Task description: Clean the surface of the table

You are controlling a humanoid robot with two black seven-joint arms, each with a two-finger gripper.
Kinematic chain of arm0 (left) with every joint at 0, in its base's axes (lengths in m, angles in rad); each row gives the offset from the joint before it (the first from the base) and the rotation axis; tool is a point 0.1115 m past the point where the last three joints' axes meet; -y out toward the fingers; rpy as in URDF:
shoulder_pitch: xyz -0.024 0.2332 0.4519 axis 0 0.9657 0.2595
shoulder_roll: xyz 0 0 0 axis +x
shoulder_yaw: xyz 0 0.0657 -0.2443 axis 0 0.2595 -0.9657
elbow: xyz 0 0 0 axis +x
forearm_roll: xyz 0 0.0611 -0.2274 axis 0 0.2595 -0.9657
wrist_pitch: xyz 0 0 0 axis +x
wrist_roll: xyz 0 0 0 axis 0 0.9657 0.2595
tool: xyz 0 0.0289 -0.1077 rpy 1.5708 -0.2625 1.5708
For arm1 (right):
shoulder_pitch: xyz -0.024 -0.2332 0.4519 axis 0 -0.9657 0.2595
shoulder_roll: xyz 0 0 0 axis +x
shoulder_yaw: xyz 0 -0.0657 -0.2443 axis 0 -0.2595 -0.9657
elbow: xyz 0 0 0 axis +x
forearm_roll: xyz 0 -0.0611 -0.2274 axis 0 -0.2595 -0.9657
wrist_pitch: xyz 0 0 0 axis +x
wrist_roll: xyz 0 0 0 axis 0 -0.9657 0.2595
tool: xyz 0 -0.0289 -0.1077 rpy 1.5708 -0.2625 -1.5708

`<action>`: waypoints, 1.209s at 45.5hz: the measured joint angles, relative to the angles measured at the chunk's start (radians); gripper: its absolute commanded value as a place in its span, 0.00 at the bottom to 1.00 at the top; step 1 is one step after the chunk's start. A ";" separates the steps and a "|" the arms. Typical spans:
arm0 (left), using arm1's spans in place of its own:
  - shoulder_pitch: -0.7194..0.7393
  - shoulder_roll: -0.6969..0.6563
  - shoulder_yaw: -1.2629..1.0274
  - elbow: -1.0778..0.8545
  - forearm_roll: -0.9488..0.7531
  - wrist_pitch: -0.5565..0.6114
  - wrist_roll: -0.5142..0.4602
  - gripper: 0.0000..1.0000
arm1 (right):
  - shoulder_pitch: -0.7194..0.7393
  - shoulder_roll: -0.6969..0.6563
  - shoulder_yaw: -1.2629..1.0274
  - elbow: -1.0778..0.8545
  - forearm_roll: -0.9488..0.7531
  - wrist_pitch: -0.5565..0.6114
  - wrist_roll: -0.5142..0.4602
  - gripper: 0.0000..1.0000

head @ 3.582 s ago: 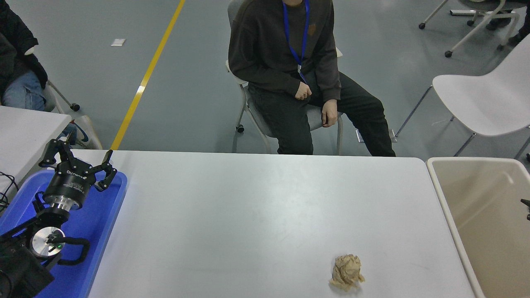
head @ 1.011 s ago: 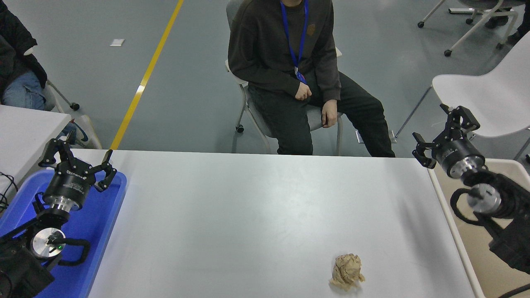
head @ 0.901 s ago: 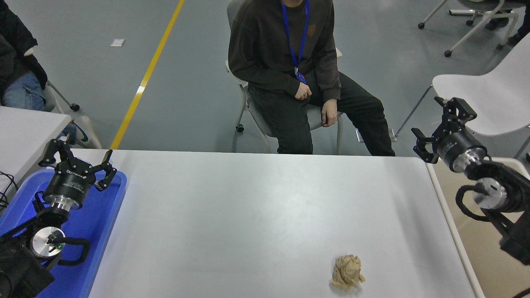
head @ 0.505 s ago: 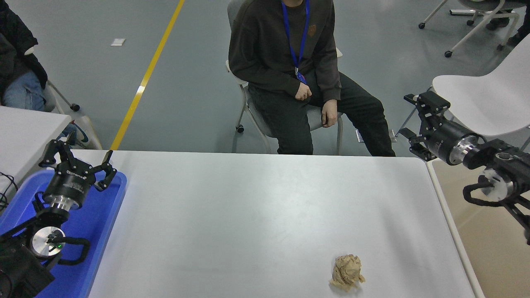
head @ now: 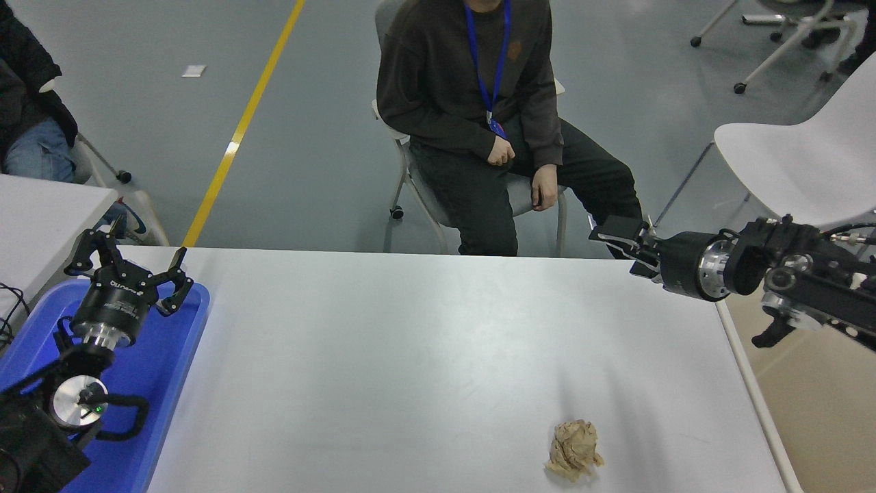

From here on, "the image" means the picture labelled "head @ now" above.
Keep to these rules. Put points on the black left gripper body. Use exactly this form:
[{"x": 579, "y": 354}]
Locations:
[{"x": 116, "y": 305}]

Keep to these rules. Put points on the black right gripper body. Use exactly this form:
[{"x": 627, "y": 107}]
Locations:
[{"x": 681, "y": 267}]

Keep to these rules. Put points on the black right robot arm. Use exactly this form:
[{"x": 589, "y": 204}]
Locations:
[{"x": 814, "y": 274}]

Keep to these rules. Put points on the person's left hand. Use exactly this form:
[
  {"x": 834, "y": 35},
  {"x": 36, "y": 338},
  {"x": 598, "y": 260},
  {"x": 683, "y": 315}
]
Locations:
[{"x": 545, "y": 188}]

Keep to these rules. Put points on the person's right hand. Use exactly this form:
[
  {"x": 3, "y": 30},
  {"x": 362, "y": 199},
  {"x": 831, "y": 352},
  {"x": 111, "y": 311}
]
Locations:
[{"x": 503, "y": 152}]

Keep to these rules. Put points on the white side table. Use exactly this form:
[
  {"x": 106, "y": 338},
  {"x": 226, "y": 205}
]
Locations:
[{"x": 41, "y": 226}]

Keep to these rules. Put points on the blue plastic tray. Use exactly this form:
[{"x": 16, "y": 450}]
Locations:
[{"x": 157, "y": 370}]

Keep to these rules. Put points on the grey wheeled chair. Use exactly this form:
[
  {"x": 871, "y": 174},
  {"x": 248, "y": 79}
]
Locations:
[{"x": 81, "y": 168}]

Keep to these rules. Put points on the white shell chair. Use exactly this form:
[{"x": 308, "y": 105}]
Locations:
[{"x": 807, "y": 164}]

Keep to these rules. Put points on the yellow floor tape line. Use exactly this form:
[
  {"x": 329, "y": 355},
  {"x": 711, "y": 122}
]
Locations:
[{"x": 239, "y": 133}]

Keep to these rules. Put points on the person in black jacket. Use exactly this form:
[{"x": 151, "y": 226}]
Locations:
[{"x": 27, "y": 82}]

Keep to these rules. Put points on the crumpled tan paper ball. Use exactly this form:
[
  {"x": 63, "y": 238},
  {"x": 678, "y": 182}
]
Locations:
[{"x": 573, "y": 448}]

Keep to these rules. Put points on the grey padded armchair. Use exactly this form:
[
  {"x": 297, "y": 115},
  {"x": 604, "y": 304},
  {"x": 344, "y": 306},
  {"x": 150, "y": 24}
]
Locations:
[{"x": 428, "y": 198}]

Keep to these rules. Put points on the large pale plastic bin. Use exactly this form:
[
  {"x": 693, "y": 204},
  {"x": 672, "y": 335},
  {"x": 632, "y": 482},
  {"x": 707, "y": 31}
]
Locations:
[{"x": 821, "y": 424}]

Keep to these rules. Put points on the white-framed rolling chair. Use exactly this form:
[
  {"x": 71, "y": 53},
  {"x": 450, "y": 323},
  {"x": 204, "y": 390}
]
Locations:
[{"x": 761, "y": 19}]

